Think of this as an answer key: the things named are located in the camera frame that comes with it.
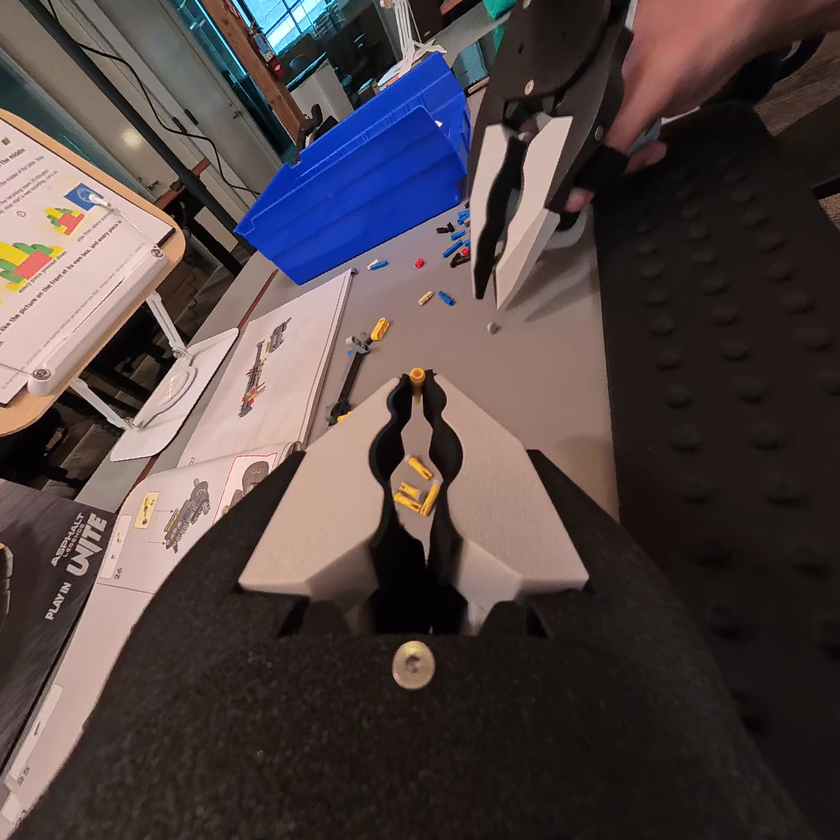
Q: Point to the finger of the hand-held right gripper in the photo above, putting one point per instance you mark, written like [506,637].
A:
[485,170]
[541,184]

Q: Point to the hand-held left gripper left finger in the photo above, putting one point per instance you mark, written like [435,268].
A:
[315,518]

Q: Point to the building instruction booklet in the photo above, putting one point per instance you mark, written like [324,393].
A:
[302,341]

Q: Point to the black stand pole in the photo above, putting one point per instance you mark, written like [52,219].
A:
[131,124]

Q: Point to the wooden pillar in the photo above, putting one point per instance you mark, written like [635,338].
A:
[243,46]

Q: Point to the black dimpled mat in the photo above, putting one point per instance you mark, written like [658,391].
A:
[722,394]

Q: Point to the scatter of small toy pins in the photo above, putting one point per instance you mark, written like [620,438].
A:
[453,248]

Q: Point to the person's right hand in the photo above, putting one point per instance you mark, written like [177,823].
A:
[689,59]

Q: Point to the single yellow toy pin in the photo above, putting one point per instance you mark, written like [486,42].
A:
[417,384]

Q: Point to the pile of yellow toy pins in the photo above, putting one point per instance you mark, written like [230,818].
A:
[410,502]

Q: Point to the white cabinet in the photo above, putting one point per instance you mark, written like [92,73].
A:
[328,79]

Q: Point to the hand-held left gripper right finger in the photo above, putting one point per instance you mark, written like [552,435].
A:
[505,518]

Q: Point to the toy car set box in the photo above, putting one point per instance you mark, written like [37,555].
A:
[46,623]

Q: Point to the blue plastic bin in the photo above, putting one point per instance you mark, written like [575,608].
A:
[361,197]

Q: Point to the long black toy beam assembly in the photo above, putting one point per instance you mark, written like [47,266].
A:
[354,374]

